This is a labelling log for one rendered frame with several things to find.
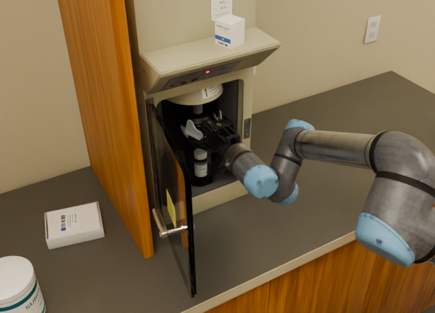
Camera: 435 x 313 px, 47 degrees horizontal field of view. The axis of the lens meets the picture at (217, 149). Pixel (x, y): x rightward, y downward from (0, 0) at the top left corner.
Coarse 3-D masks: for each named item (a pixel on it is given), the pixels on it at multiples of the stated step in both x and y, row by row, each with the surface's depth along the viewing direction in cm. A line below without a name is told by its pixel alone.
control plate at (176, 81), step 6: (240, 60) 119; (222, 66) 118; (228, 66) 120; (234, 66) 122; (198, 72) 115; (204, 72) 117; (210, 72) 119; (216, 72) 121; (228, 72) 126; (174, 78) 112; (180, 78) 114; (186, 78) 116; (192, 78) 119; (198, 78) 121; (204, 78) 123; (168, 84) 116; (174, 84) 118; (180, 84) 120; (162, 90) 119
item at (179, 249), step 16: (160, 128) 113; (160, 144) 117; (160, 160) 122; (176, 160) 102; (160, 176) 127; (176, 176) 106; (160, 192) 133; (176, 192) 110; (160, 208) 139; (176, 208) 114; (176, 224) 119; (176, 240) 124; (176, 256) 129; (192, 272) 115; (192, 288) 118
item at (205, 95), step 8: (208, 88) 134; (216, 88) 136; (176, 96) 133; (184, 96) 133; (192, 96) 133; (200, 96) 133; (208, 96) 134; (216, 96) 136; (184, 104) 133; (192, 104) 133
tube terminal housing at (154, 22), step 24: (144, 0) 109; (168, 0) 111; (192, 0) 114; (240, 0) 121; (144, 24) 112; (168, 24) 115; (192, 24) 118; (144, 48) 115; (240, 72) 133; (144, 96) 122; (168, 96) 125; (240, 96) 141; (144, 120) 127; (240, 120) 146; (144, 144) 133; (144, 168) 141; (216, 192) 153; (240, 192) 159
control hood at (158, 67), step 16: (256, 32) 124; (176, 48) 117; (192, 48) 117; (208, 48) 117; (224, 48) 117; (240, 48) 117; (256, 48) 117; (272, 48) 119; (144, 64) 114; (160, 64) 110; (176, 64) 110; (192, 64) 110; (208, 64) 112; (224, 64) 117; (240, 64) 123; (256, 64) 129; (144, 80) 117; (160, 80) 110
